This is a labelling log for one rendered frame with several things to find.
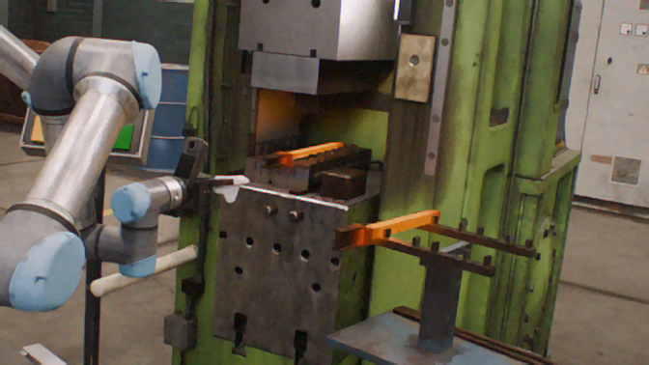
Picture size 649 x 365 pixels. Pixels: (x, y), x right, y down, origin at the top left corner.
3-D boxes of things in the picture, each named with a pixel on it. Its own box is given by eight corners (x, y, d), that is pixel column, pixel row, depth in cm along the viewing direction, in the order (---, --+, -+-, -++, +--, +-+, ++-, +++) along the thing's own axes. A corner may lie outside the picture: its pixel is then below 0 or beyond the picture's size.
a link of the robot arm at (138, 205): (106, 224, 157) (107, 182, 155) (141, 214, 167) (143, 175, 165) (137, 232, 154) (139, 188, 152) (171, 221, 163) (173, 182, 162)
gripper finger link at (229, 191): (246, 200, 183) (209, 201, 179) (248, 175, 182) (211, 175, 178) (251, 203, 181) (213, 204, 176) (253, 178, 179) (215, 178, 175)
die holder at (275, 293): (330, 370, 209) (347, 207, 200) (211, 334, 225) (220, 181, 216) (403, 310, 258) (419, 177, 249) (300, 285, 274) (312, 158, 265)
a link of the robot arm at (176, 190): (144, 176, 165) (175, 182, 162) (156, 173, 169) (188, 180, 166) (142, 210, 167) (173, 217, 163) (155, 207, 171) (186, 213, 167)
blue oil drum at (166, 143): (165, 176, 656) (172, 70, 639) (114, 164, 685) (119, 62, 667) (210, 168, 707) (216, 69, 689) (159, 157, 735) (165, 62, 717)
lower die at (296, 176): (307, 193, 211) (309, 161, 209) (242, 181, 219) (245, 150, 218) (368, 173, 248) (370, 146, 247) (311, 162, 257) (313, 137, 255)
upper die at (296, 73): (316, 95, 206) (319, 58, 204) (250, 86, 214) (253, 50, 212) (377, 90, 243) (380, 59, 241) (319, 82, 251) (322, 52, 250)
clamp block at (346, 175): (348, 201, 206) (351, 177, 205) (319, 195, 210) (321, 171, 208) (366, 194, 217) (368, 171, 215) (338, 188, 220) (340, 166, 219)
